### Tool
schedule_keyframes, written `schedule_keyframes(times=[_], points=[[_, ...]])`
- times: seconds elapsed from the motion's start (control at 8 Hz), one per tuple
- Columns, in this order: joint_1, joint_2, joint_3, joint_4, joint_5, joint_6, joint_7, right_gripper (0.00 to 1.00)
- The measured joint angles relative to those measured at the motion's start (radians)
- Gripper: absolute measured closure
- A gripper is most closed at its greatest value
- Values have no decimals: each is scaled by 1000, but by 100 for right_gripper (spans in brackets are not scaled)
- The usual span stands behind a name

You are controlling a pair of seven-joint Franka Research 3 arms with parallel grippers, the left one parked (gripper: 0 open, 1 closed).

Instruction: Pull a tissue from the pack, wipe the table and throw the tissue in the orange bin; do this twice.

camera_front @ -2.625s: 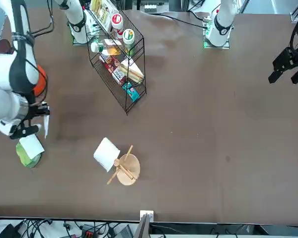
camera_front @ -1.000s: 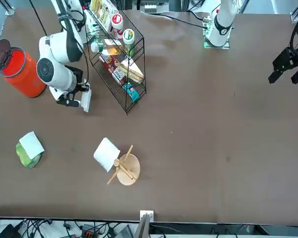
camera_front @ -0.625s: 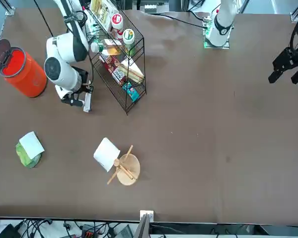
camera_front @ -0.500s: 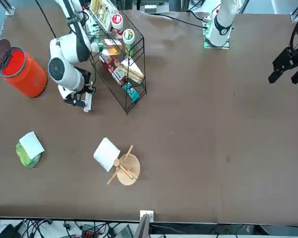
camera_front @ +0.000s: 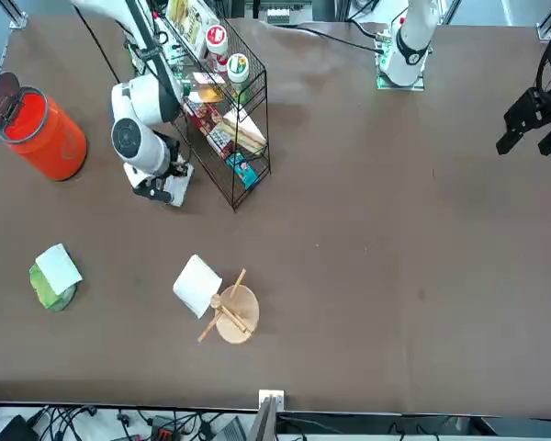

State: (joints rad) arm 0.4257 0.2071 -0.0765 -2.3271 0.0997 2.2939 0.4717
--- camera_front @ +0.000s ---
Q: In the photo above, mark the long white yellow box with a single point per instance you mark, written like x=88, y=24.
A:
x=188, y=20

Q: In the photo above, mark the orange snack box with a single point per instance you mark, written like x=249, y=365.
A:
x=206, y=89

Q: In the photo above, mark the black power strip red switches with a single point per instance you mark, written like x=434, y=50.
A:
x=163, y=429

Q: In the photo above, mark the wrapped triangle sandwich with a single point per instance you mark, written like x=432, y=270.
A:
x=243, y=131

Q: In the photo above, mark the black box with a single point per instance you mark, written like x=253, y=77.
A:
x=16, y=429

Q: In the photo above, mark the red patterned snack box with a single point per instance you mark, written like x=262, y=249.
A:
x=206, y=121

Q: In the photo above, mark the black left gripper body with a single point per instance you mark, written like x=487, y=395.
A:
x=539, y=105

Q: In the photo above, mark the aluminium corner bracket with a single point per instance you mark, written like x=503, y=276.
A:
x=547, y=31
x=19, y=20

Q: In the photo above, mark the green-lid white jar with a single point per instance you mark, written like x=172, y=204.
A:
x=238, y=66

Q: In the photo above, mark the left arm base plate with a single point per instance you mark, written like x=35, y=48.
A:
x=381, y=83

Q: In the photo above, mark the white paper towel roll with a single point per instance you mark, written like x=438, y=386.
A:
x=197, y=285

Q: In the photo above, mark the wooden roll holder stand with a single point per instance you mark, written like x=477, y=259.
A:
x=239, y=317

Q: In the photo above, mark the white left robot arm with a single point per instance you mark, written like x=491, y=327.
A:
x=411, y=41

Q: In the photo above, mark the small white green-label bottle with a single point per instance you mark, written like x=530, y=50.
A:
x=186, y=87

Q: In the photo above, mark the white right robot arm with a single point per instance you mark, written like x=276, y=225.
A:
x=142, y=98

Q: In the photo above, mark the red-lid white jar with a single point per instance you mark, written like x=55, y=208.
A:
x=217, y=37

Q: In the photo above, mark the grey power strip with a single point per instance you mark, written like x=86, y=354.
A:
x=277, y=14

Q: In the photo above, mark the orange bin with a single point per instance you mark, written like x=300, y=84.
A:
x=59, y=151

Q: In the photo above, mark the teal snack box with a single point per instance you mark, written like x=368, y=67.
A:
x=241, y=170

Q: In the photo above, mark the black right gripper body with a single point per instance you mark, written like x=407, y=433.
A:
x=172, y=156

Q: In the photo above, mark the aluminium profile post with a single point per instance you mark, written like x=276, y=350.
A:
x=268, y=413

